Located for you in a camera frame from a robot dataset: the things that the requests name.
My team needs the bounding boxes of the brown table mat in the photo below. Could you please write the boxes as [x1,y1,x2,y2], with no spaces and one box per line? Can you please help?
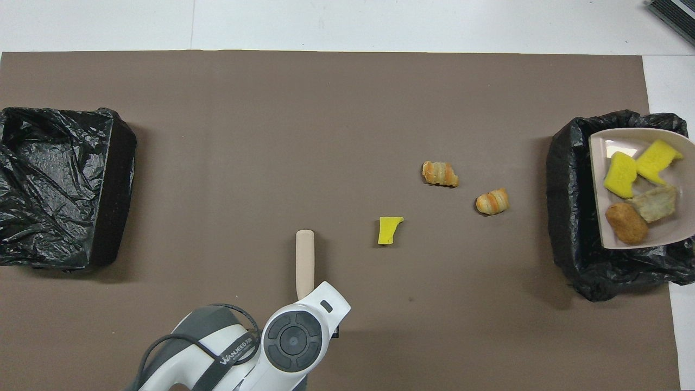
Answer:
[0,51,681,391]

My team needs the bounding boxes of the brown bread roll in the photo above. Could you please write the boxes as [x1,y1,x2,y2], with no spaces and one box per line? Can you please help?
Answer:
[605,202,650,245]

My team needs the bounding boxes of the pale beige bread chunk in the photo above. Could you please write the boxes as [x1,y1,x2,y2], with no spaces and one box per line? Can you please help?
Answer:
[630,185,678,224]

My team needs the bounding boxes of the dark ribbed device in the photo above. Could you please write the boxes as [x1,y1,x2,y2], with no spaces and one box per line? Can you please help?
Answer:
[646,0,695,47]

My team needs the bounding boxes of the bin with black trash bag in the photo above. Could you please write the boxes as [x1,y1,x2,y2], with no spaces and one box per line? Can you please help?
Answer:
[0,107,138,271]
[546,110,695,302]

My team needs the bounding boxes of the small croissant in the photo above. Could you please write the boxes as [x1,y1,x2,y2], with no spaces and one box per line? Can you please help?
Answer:
[422,160,460,188]
[476,188,510,216]

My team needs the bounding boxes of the beige plastic dustpan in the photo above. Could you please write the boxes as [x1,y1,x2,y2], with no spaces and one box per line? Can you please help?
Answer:
[589,128,695,250]

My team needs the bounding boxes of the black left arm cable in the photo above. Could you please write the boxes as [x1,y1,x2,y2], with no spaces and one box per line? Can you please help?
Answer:
[135,303,262,389]

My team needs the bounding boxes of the small green yellow sponge piece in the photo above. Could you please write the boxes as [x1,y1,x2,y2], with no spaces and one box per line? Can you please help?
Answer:
[377,216,405,246]

